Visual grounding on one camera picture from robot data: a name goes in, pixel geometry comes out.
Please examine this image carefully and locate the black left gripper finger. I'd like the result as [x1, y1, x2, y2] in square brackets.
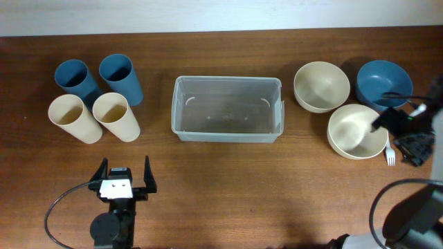
[143, 156, 156, 189]
[90, 158, 108, 182]

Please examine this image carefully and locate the cream bowl front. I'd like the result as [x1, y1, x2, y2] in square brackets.
[327, 104, 388, 160]

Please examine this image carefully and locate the cream bowl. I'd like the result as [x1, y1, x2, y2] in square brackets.
[327, 104, 388, 160]
[293, 62, 350, 113]

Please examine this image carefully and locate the blue bowl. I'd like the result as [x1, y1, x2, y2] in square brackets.
[355, 60, 413, 111]

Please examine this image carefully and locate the cream bowl back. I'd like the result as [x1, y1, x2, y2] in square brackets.
[293, 62, 350, 113]

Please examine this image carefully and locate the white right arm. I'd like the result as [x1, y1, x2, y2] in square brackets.
[326, 76, 442, 249]

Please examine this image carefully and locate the left arm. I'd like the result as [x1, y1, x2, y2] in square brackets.
[88, 157, 157, 249]

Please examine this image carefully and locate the clear plastic container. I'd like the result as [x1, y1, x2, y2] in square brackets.
[172, 76, 284, 143]

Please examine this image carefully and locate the white plastic fork left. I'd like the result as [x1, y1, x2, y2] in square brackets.
[385, 138, 396, 166]

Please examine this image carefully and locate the cream cup front right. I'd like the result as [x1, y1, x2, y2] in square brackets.
[92, 92, 141, 142]

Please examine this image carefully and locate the cream cup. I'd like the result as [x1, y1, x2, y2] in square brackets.
[48, 94, 102, 144]
[92, 92, 141, 142]

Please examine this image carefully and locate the cream cup front left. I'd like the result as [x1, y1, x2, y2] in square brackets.
[48, 94, 102, 144]

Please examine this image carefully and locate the blue cup back left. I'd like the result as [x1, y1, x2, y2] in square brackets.
[54, 59, 103, 111]

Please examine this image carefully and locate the blue cup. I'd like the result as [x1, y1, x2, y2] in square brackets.
[99, 54, 144, 107]
[54, 59, 103, 111]

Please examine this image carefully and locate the blue cup back right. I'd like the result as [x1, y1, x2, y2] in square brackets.
[99, 54, 144, 107]

